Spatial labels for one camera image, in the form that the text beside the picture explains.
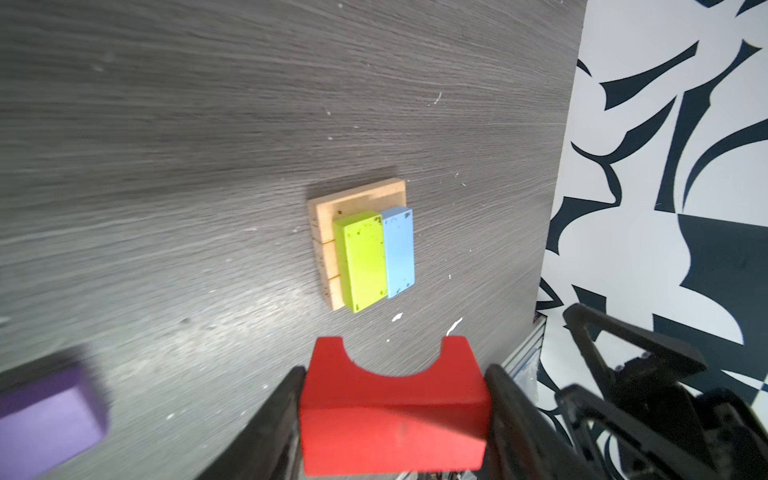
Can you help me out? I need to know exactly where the natural wood long block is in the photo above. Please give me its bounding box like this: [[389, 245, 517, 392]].
[[307, 178, 407, 244]]

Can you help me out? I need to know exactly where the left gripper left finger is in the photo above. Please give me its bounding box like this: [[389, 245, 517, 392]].
[[197, 366, 306, 480]]

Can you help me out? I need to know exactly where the light blue block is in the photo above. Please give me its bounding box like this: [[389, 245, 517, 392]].
[[382, 206, 415, 298]]

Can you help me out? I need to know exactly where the purple cube block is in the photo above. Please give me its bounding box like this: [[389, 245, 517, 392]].
[[1, 364, 109, 479]]

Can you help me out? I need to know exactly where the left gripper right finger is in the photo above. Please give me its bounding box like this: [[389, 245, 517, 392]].
[[482, 364, 599, 479]]

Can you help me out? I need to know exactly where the red rectangular block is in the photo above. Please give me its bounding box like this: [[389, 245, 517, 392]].
[[299, 336, 491, 477]]

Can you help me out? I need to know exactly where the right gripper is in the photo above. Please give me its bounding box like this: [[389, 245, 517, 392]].
[[555, 304, 767, 480]]

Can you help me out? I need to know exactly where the lime green block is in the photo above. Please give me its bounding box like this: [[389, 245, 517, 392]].
[[332, 210, 387, 313]]

